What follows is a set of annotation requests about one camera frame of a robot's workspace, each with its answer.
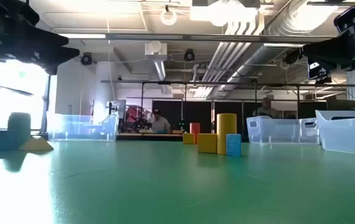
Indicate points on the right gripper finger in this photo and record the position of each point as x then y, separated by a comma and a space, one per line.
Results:
317, 67
327, 43

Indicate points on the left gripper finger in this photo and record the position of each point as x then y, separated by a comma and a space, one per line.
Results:
56, 57
46, 40

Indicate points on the green cylinder block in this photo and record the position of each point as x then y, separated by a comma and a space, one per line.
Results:
19, 124

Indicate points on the yellow wedge block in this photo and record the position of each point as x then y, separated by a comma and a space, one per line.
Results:
35, 145

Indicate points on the yellow cylinder block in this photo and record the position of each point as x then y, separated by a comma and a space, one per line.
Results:
226, 127

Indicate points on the blue rectangular block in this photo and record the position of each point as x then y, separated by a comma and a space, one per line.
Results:
234, 145

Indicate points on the yellow cube block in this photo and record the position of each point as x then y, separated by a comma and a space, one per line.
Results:
187, 139
207, 143

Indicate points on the red cylinder block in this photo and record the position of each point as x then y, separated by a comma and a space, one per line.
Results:
195, 129

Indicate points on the black ceiling spotlight cluster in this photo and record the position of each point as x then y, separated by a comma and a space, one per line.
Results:
292, 56

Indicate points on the black round ceiling speaker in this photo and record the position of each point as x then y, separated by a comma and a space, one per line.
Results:
189, 55
86, 59

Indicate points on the person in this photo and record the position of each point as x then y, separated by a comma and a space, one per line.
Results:
160, 124
266, 110

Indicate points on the clear plastic bin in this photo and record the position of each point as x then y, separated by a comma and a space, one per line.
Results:
277, 132
345, 137
81, 130

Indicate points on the white ceiling pipe bundle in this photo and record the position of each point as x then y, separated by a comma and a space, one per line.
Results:
227, 56

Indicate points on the wooden workbench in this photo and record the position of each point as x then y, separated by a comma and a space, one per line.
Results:
149, 135

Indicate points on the grey overhead rig crossbar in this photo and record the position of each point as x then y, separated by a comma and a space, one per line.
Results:
196, 37

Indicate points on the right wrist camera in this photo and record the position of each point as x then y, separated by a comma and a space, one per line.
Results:
348, 19

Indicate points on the black window frame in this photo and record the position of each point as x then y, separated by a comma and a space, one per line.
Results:
45, 105

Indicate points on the black pipe frame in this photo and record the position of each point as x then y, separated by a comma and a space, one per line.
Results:
227, 83

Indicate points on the white ceiling duct box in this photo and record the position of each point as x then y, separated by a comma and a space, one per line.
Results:
155, 51

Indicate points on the black aluminium table frame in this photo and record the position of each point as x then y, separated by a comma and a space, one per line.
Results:
149, 139

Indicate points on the black partition wall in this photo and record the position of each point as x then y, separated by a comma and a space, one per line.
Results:
200, 115

